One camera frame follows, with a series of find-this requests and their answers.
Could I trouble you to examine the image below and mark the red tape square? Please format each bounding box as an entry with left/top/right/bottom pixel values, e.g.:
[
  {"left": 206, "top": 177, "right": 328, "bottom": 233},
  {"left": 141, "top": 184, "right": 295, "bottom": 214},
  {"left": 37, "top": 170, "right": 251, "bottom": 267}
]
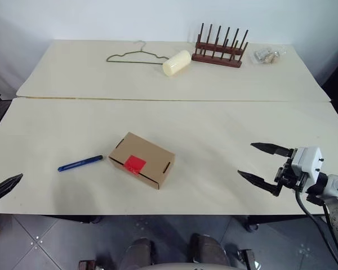
[{"left": 124, "top": 155, "right": 146, "bottom": 176}]

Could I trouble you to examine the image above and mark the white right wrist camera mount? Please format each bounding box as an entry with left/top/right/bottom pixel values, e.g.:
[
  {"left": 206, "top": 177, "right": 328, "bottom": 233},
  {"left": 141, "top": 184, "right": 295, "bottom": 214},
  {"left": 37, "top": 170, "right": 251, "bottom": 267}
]
[{"left": 291, "top": 145, "right": 324, "bottom": 183}]

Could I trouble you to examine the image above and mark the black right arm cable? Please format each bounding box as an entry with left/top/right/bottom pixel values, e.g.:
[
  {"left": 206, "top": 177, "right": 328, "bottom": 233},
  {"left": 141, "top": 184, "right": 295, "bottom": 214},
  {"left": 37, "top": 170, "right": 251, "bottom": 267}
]
[{"left": 295, "top": 185, "right": 338, "bottom": 270}]

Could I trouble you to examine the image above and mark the thin wire clothes hanger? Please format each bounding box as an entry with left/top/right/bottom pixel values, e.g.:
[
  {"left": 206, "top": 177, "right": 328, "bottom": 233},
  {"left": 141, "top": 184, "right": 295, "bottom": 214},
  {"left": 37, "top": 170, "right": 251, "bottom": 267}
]
[{"left": 106, "top": 40, "right": 170, "bottom": 66}]

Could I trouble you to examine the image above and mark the dark rounded shape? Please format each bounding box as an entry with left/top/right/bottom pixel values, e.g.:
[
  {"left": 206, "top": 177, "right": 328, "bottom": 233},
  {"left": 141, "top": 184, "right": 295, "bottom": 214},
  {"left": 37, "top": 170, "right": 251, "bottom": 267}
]
[
  {"left": 190, "top": 233, "right": 232, "bottom": 267},
  {"left": 119, "top": 237, "right": 155, "bottom": 270}
]

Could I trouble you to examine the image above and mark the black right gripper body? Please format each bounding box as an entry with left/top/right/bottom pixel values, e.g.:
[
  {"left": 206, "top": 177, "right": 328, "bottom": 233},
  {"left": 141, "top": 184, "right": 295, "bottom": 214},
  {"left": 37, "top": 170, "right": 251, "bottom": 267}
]
[{"left": 273, "top": 148, "right": 309, "bottom": 193}]

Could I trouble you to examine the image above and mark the small dark foot block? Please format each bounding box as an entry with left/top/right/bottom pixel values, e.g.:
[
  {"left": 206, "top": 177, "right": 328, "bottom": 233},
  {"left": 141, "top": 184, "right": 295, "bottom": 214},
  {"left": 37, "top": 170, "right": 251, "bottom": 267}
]
[{"left": 236, "top": 249, "right": 261, "bottom": 270}]

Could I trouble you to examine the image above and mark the cream cylindrical roll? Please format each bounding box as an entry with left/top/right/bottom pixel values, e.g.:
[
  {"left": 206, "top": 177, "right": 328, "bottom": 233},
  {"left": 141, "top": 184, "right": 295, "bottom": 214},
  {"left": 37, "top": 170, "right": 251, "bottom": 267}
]
[{"left": 162, "top": 49, "right": 192, "bottom": 77}]

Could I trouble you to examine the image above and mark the clear bag of small parts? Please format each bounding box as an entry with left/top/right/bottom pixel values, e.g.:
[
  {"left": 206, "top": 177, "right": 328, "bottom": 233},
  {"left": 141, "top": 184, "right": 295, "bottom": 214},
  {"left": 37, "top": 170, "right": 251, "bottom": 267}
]
[{"left": 249, "top": 47, "right": 287, "bottom": 65}]

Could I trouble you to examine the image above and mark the black table caster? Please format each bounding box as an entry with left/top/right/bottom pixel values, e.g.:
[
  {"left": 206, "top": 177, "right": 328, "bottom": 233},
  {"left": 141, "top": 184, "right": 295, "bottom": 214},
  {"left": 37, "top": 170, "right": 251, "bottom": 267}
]
[
  {"left": 243, "top": 215, "right": 260, "bottom": 233},
  {"left": 81, "top": 215, "right": 103, "bottom": 224}
]

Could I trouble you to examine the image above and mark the dark wooden peg rack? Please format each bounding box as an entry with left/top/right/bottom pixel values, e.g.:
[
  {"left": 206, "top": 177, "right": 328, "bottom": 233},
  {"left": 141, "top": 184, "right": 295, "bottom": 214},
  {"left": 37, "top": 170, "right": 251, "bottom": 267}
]
[{"left": 191, "top": 22, "right": 250, "bottom": 69}]

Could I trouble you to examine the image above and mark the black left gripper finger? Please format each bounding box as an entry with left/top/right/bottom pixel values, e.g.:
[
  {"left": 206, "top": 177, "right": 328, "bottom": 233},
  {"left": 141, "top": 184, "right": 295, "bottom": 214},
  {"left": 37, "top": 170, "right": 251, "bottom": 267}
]
[{"left": 0, "top": 173, "right": 24, "bottom": 205}]

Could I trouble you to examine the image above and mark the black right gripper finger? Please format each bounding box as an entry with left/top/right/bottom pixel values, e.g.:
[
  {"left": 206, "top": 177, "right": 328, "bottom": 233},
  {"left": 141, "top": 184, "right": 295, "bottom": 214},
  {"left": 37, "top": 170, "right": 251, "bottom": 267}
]
[
  {"left": 237, "top": 169, "right": 281, "bottom": 197},
  {"left": 250, "top": 142, "right": 295, "bottom": 158}
]

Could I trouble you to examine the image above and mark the brown cardboard box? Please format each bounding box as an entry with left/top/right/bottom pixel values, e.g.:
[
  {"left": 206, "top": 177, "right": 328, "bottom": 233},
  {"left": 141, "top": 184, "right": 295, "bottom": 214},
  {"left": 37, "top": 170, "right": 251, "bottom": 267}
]
[{"left": 108, "top": 131, "right": 176, "bottom": 190}]

